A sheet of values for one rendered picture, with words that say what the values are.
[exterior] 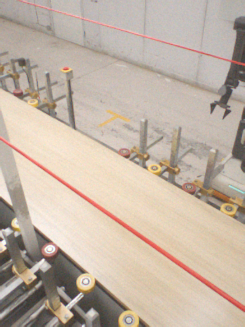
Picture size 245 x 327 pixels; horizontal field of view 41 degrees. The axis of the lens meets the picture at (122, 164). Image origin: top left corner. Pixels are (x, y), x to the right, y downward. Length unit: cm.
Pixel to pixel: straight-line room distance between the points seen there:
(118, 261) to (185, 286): 32
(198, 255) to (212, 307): 25
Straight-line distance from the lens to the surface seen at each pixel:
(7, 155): 135
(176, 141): 199
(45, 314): 170
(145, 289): 151
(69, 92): 259
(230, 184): 300
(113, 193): 187
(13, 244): 151
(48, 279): 135
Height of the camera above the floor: 221
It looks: 39 degrees down
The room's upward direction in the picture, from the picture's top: straight up
